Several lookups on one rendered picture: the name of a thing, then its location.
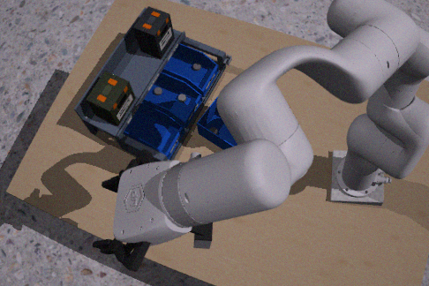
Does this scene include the dark green case with orange latches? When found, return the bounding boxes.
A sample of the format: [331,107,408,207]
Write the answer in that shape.
[86,71,136,126]

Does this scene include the dark grey shelf rack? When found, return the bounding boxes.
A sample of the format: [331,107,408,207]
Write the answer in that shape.
[74,8,232,162]

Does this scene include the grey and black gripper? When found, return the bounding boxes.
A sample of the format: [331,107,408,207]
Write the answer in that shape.
[93,149,192,272]

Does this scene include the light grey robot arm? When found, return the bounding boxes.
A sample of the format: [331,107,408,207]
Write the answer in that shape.
[162,0,429,249]

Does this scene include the blue bin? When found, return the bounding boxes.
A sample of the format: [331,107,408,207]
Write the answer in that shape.
[143,72,200,128]
[197,96,237,150]
[124,103,183,159]
[162,43,217,97]

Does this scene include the black case with orange latches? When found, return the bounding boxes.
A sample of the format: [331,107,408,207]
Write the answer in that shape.
[133,6,175,59]

